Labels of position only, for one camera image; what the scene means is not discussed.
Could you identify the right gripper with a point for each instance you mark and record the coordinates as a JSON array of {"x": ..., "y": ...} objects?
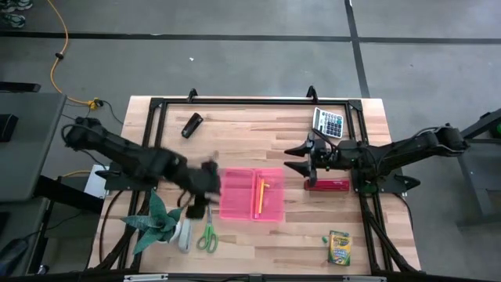
[{"x": 332, "y": 156}]

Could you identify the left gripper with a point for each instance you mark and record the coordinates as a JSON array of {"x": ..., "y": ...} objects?
[{"x": 201, "y": 180}]

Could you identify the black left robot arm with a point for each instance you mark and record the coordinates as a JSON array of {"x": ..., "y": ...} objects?
[{"x": 129, "y": 154}]

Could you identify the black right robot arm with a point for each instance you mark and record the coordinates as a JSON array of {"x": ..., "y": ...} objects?
[{"x": 411, "y": 147}]

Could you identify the white stapler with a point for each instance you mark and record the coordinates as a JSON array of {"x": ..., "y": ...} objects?
[{"x": 185, "y": 237}]

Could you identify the white plant pot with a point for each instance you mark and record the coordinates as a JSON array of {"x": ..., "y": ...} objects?
[{"x": 176, "y": 233}]

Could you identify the red stapler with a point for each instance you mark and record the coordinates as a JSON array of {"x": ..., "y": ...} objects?
[{"x": 329, "y": 185}]

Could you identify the pink transparent pencil case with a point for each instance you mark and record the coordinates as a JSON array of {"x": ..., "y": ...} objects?
[{"x": 238, "y": 196}]

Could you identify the white calculator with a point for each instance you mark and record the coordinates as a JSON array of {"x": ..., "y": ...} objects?
[{"x": 328, "y": 122}]

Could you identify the green artificial plant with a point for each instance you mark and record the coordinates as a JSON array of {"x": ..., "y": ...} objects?
[{"x": 152, "y": 223}]

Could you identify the black stapler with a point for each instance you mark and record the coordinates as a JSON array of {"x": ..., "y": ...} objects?
[{"x": 192, "y": 125}]

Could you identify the black crossbar with silver brackets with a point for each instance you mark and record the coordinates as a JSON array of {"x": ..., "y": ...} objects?
[{"x": 250, "y": 279}]

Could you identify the yellow green crayon box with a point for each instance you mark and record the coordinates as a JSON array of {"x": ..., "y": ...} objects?
[{"x": 339, "y": 248}]

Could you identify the black desk beam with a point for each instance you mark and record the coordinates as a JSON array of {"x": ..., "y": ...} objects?
[{"x": 66, "y": 194}]

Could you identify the grey metal stand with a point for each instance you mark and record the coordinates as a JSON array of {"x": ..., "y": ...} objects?
[{"x": 475, "y": 176}]

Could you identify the grey desk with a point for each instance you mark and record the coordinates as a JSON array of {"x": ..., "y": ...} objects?
[{"x": 31, "y": 149}]

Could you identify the black box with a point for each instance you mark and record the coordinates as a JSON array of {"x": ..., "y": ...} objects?
[{"x": 8, "y": 127}]

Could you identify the black flat bar device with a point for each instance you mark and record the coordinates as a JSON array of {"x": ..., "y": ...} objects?
[{"x": 19, "y": 87}]

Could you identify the person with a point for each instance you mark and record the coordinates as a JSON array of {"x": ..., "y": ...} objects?
[{"x": 13, "y": 19}]

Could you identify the black aluminium table frame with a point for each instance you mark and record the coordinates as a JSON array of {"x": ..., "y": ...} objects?
[{"x": 254, "y": 101}]

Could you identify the black diagonal frame strut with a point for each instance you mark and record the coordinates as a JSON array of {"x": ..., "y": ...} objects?
[
  {"x": 125, "y": 235},
  {"x": 385, "y": 239}
]

